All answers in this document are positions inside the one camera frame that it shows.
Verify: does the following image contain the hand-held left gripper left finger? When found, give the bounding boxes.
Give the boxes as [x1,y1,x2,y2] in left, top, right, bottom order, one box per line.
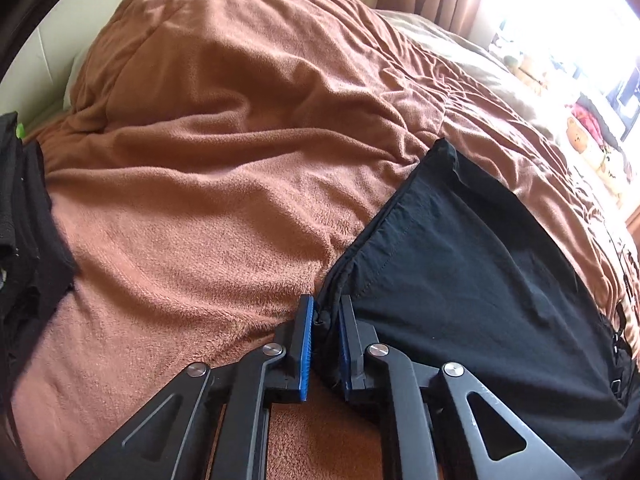
[65,294,316,480]

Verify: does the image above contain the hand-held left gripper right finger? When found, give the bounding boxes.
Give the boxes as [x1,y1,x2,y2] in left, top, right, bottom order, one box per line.
[338,295,583,480]

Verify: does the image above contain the black pants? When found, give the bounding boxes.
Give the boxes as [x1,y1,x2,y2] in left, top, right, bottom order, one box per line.
[316,137,640,480]

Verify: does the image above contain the brown fleece blanket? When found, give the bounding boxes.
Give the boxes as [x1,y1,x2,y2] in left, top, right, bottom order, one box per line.
[10,0,640,480]

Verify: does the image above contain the dark cloth pile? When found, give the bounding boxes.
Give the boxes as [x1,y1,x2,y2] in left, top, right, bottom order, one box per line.
[0,112,76,376]

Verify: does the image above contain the bear print pillow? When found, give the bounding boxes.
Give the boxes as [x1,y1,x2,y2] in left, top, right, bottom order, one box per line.
[565,115,631,206]

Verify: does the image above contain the beige bed sheet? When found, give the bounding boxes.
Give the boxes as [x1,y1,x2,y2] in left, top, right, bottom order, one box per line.
[375,7,566,141]

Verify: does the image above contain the red cloth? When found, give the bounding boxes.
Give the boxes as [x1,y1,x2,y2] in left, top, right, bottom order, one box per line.
[575,105,608,136]

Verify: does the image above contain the cream padded headboard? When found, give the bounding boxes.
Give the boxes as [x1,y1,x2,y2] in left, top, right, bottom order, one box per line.
[20,0,386,136]

